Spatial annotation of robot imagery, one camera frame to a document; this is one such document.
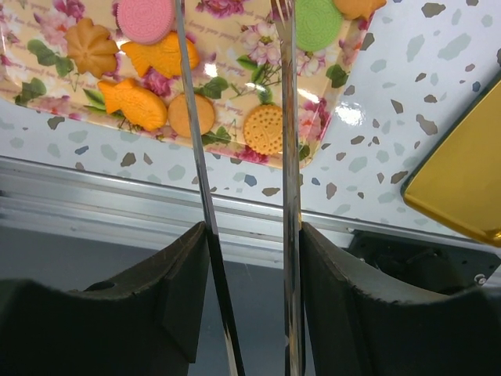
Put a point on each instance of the green sandwich cookie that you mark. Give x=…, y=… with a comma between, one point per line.
x=318, y=23

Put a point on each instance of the metal tongs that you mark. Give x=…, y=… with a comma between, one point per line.
x=283, y=17

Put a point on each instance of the floral serving tray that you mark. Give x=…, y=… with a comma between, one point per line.
x=239, y=69

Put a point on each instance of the dotted round cookie bottom-right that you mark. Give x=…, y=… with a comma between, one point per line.
x=263, y=129

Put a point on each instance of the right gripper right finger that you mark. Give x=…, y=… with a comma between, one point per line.
x=362, y=321

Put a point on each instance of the plain round orange cookie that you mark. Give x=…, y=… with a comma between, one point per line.
x=178, y=117

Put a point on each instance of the gold tin lid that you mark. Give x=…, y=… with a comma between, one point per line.
x=458, y=182

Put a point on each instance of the swirl butter cookie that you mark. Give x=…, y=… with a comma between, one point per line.
x=91, y=48
x=354, y=9

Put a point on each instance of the pink sandwich cookie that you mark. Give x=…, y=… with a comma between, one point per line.
x=145, y=21

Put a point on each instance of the aluminium frame rail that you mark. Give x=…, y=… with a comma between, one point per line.
x=85, y=205

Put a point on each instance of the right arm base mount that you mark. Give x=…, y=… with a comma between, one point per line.
x=444, y=269

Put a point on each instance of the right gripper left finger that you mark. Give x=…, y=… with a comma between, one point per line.
x=143, y=321

